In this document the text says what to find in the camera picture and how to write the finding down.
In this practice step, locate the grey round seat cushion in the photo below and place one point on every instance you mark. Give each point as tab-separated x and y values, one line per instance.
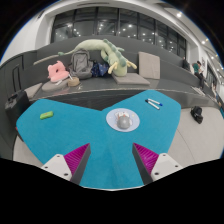
53	86

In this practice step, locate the green dragon plush toy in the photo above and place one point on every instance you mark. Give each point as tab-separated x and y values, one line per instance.
116	58

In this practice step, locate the white marker with blue cap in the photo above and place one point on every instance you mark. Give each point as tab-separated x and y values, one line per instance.
155	102

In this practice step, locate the grey backpack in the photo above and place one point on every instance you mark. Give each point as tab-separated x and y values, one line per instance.
81	65

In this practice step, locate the black bag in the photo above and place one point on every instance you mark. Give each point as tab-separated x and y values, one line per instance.
197	115

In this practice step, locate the beige upright cushion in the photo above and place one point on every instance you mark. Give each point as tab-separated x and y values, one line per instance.
149	65

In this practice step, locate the pink plush pillow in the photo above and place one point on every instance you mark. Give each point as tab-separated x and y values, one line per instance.
57	71

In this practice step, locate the tan round basket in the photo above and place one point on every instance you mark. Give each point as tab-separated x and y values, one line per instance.
73	81

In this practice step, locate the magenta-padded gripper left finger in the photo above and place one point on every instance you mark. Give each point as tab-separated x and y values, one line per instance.
77	159

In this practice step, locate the round light blue mouse pad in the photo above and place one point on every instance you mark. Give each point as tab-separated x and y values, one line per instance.
111	120

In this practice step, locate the green eraser block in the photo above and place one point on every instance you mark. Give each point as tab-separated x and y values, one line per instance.
46	115

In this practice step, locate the grey white computer mouse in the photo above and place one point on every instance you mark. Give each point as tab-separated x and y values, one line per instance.
123	122

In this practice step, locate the ceiling lights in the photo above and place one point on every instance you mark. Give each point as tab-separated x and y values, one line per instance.
179	14

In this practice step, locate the grey square seat cushion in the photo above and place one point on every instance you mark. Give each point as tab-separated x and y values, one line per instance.
33	90

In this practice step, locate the grey flat seat cushion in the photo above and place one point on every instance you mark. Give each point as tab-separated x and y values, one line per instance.
130	79

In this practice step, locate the white marker with black cap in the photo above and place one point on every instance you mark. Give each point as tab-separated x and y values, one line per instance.
152	104

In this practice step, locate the black suitcase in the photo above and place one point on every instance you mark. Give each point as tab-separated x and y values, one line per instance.
16	106

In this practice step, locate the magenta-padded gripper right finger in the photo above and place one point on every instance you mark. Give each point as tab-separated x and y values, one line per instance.
146	159

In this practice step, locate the person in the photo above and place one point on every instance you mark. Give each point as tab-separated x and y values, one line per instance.
199	73
185	63

